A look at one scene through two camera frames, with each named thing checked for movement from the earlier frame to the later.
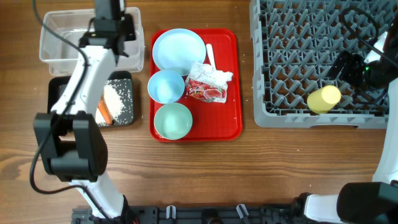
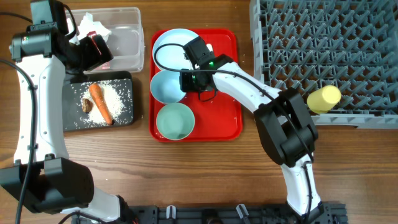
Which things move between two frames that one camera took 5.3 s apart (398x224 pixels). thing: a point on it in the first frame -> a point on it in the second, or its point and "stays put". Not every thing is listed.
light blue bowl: x=166 y=86 stays put
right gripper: x=347 y=66 -> x=189 y=82
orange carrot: x=104 y=110 stays put
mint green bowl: x=173 y=121 stays put
